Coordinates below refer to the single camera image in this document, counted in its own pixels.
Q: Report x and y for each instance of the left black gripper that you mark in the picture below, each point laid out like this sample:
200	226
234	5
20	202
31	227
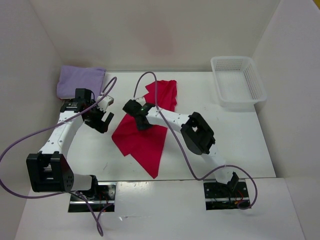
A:
100	125

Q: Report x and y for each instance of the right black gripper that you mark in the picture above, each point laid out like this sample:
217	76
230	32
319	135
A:
140	127

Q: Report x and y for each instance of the pink t shirt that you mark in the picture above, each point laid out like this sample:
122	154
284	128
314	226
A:
146	146

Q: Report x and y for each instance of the lavender t shirt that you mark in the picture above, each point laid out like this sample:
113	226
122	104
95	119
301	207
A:
73	77

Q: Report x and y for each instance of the white t shirt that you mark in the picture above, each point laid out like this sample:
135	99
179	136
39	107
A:
66	99

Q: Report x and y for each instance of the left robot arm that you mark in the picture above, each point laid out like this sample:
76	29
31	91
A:
48	169

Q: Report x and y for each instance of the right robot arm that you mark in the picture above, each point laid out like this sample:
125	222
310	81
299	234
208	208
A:
198	136

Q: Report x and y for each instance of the white laundry basket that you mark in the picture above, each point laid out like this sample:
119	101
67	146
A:
237	81

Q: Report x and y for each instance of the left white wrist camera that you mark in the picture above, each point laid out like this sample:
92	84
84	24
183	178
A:
104	102

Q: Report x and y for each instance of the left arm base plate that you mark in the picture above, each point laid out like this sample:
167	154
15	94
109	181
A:
103	200

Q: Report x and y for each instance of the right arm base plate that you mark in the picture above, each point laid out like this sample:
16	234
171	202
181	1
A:
218	197

